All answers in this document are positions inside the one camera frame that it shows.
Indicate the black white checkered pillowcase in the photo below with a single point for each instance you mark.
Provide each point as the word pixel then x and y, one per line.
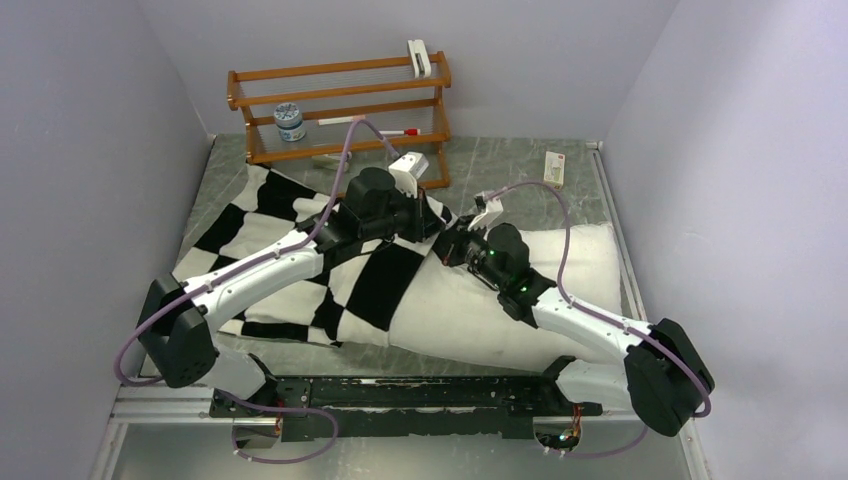
pixel 358 301

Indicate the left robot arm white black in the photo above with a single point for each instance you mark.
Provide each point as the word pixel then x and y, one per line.
pixel 178 318

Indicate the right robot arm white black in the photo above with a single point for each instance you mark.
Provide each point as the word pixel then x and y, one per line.
pixel 650 369

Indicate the white marker red cap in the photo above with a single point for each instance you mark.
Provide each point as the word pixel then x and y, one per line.
pixel 411 132

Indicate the green white stapler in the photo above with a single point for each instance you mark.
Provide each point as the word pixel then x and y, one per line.
pixel 332 161

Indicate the white marker pink cap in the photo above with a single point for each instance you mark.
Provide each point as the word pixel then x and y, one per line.
pixel 339 120

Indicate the small white green box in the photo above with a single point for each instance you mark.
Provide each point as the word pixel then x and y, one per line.
pixel 554 170

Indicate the wooden shelf rack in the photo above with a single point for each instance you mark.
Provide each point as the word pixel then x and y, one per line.
pixel 384 90

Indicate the blue white round jar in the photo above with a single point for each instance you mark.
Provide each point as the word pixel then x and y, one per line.
pixel 289 121

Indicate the white clip on rack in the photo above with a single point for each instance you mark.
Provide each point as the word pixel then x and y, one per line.
pixel 419 59

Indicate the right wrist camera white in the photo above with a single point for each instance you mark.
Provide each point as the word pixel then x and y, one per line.
pixel 488 208

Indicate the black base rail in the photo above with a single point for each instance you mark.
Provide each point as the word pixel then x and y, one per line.
pixel 425 406

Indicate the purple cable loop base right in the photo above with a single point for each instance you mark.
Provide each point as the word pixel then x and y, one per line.
pixel 596 441

